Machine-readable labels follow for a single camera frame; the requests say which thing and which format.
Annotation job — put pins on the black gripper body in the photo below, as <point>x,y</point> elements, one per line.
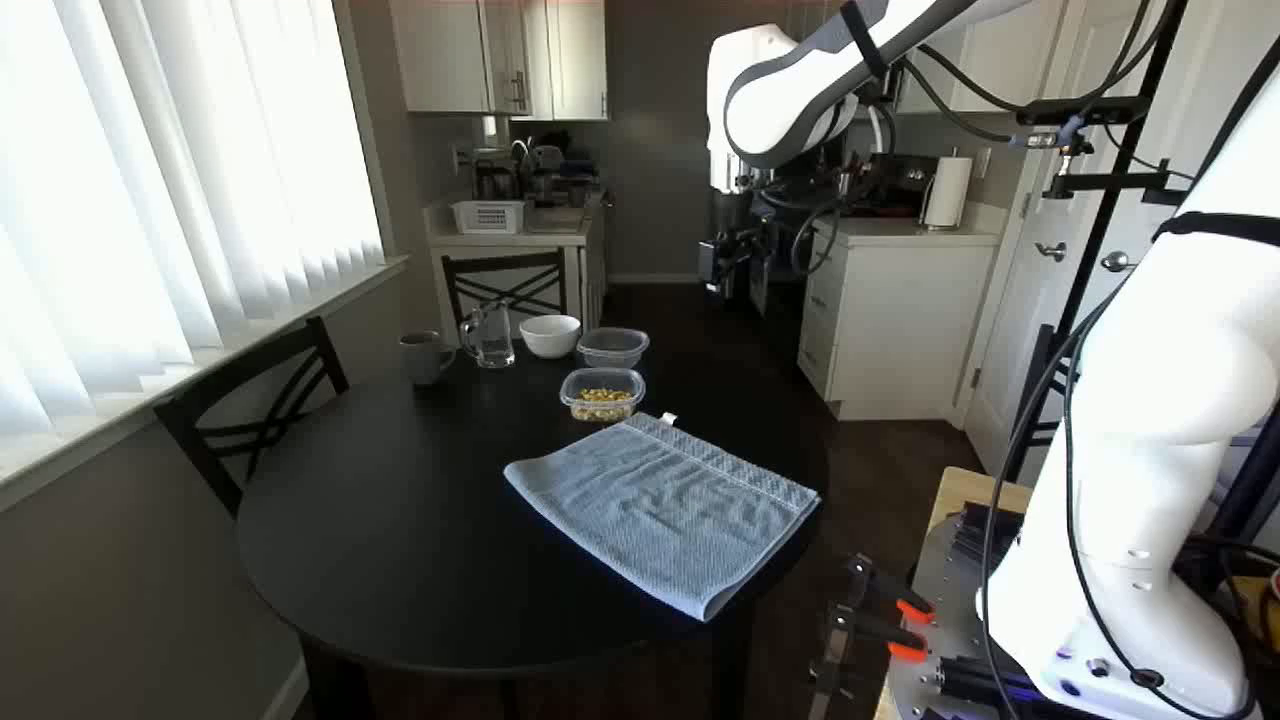
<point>757,237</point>

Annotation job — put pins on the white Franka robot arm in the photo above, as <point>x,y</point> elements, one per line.
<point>1162,401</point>

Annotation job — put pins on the empty clear lunch box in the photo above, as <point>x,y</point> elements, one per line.
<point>613,344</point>

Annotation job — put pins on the paper towel roll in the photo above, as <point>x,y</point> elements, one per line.
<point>948,188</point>

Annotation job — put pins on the light blue towel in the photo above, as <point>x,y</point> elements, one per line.
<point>665,513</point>

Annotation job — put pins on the white kitchen island cabinet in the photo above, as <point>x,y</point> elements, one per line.
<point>906,323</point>

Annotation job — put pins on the small white counter cabinet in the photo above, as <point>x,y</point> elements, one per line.
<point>583,266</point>

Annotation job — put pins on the dark coffee maker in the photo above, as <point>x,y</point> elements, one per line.
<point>543,165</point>

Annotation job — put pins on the white bowl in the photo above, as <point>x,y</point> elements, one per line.
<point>551,334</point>

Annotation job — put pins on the black wooden chair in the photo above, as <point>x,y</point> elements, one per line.
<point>252,380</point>
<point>506,260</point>

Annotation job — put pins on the white plastic bin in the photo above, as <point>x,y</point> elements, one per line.
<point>487,219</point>

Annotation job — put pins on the white door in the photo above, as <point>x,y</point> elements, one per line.
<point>1025,294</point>

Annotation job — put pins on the clear drinking glass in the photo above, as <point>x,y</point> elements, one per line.
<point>495,342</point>

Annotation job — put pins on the wooden robot table board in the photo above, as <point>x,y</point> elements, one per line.
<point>966,490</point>

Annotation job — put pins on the grey mug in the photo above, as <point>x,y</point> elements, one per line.
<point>426,363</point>

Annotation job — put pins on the black clamp orange tips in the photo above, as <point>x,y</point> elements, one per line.
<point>896,606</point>
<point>885,645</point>

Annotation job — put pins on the white vertical window blinds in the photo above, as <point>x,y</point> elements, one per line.
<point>175,185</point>

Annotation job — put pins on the black camera stand pole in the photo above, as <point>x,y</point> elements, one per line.
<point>1103,227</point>

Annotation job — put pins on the white wall cabinets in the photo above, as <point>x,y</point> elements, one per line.
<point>452,54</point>

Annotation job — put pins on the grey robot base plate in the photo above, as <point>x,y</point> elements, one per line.
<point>933,601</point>

